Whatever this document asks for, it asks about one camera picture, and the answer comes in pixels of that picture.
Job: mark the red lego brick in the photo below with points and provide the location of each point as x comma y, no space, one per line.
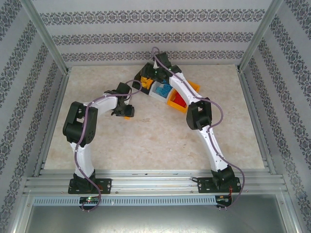
182,104
178,98

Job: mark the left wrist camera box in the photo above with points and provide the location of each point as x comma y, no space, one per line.
128,102

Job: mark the black plastic bin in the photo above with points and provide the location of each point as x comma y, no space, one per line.
138,86

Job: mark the aluminium mounting rail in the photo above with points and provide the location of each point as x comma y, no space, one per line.
155,184

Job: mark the yellow sloped lego piece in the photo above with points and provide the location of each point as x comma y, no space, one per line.
143,79

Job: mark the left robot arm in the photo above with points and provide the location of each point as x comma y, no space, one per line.
80,123

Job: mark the aluminium frame post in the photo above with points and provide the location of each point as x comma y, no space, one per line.
261,34
43,31

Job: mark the grey metal sheet panel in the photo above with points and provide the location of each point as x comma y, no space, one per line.
155,221

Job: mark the white plastic bin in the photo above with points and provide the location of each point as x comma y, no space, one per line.
155,95

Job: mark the orange plastic bin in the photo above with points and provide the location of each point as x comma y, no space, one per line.
173,104

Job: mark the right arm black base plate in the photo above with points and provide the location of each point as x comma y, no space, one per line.
205,185

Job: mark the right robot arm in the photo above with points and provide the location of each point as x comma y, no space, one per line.
211,143

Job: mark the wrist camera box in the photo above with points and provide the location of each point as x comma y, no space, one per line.
128,102
155,65

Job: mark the aluminium side rail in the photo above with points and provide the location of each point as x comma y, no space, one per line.
54,109
252,114

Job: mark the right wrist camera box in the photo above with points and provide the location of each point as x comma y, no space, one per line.
155,65

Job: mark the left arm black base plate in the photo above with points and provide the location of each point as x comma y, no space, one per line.
105,185

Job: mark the blue lego brick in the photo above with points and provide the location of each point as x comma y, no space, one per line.
167,88
160,91
166,93

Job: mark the yellow lego brick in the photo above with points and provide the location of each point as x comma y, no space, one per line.
126,118
149,82
146,86

